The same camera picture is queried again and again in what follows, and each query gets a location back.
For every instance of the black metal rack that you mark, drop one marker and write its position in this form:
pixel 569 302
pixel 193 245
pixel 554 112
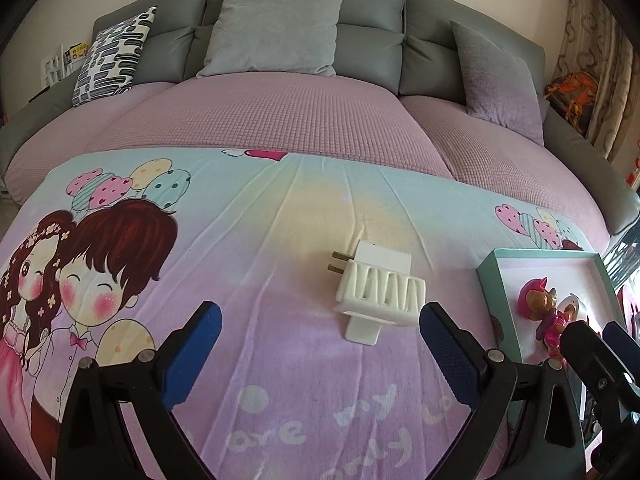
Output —
pixel 622 255

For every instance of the pink round stool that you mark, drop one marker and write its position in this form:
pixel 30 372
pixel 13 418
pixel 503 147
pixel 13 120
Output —
pixel 631 305

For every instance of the grey purple pillow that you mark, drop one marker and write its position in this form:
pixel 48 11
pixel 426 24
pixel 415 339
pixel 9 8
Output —
pixel 495 85

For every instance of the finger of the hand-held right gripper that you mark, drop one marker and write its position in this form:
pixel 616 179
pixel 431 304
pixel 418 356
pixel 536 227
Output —
pixel 590 355
pixel 622 345

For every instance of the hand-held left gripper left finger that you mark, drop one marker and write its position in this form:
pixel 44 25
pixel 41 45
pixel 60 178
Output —
pixel 200 355

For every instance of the printed cartoon blanket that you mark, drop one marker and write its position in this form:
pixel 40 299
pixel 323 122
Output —
pixel 275 240

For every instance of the pink sofa cover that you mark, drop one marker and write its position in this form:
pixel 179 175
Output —
pixel 300 115

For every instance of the grey sofa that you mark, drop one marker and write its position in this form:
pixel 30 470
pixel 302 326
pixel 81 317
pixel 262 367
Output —
pixel 375 15

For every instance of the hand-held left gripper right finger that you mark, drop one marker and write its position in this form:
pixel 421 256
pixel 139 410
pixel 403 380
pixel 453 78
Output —
pixel 447 355

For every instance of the black and white patterned pillow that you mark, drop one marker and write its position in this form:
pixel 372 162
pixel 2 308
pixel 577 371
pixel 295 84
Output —
pixel 112 55

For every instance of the teal cardboard tray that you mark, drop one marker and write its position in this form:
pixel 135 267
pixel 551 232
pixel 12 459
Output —
pixel 505 280

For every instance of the light grey pillow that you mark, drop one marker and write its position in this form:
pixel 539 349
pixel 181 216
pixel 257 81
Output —
pixel 275 30

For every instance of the orange backpack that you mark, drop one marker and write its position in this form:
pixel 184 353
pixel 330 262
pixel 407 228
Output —
pixel 572 97

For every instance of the pink puppy toy figure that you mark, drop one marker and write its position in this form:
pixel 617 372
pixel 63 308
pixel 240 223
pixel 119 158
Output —
pixel 542 310

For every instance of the white plug adapter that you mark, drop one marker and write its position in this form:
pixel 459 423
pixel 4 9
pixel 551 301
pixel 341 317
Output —
pixel 375 290

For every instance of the books with white rack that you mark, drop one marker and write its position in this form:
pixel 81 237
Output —
pixel 62 62

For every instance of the beige patterned curtain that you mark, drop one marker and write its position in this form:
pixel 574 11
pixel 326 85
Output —
pixel 600 35

